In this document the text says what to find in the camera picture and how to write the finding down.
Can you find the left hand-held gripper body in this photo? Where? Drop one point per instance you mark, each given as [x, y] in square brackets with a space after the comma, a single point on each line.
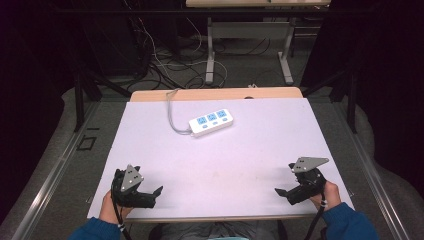
[133, 196]

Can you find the person's left hand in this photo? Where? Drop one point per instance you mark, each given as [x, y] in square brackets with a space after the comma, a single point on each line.
[108, 210]

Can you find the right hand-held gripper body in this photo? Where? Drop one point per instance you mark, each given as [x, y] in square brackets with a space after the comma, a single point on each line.
[308, 185]

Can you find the black metal stand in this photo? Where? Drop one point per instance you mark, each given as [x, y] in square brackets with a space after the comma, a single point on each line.
[80, 96]
[350, 96]

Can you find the person's right hand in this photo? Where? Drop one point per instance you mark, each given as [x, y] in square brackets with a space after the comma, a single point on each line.
[330, 196]

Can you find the white power strip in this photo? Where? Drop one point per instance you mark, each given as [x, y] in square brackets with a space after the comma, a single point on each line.
[210, 122]

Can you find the white metal desk frame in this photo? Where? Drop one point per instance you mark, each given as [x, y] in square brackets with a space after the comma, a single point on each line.
[250, 30]

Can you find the metal floor rail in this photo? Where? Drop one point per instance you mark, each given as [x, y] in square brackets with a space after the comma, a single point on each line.
[373, 176]
[50, 180]

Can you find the person's lap grey pants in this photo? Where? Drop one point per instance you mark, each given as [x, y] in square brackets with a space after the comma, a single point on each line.
[213, 230]

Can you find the white table mat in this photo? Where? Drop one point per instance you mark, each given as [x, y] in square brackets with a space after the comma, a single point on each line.
[233, 160]

